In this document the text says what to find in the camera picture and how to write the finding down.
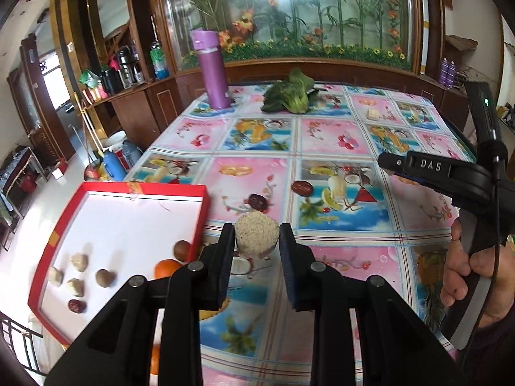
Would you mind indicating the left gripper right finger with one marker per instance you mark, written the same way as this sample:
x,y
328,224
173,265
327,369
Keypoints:
x,y
364,331

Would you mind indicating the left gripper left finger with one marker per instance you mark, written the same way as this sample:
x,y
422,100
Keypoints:
x,y
115,348

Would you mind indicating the orange fruit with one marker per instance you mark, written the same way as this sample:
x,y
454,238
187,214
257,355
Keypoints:
x,y
155,360
165,268

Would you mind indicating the brown round fruit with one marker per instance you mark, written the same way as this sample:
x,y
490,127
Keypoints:
x,y
105,278
181,250

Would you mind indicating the beige cut round piece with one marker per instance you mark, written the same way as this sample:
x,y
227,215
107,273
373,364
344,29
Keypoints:
x,y
256,235

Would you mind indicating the person right hand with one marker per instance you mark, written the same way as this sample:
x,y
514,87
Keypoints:
x,y
458,265

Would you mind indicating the red date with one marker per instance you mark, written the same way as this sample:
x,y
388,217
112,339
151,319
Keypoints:
x,y
77,306
302,188

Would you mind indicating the red shallow box tray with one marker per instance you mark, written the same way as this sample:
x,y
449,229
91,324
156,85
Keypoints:
x,y
126,228

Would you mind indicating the purple spray bottle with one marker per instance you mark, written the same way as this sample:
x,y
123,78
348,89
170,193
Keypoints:
x,y
451,74
443,72

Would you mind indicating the fruit print tablecloth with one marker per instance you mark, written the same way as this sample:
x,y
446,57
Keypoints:
x,y
360,220

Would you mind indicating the blue water bottle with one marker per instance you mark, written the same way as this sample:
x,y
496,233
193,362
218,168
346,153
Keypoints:
x,y
113,166

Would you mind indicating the green bok choy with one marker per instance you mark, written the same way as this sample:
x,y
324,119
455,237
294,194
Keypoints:
x,y
292,95

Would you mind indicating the black thermos jug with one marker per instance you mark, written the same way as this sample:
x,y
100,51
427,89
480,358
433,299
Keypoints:
x,y
128,69

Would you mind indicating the green label plastic bottle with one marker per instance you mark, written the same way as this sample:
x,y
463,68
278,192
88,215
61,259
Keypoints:
x,y
158,59

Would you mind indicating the purple thermos bottle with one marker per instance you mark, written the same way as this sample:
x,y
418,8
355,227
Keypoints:
x,y
208,51

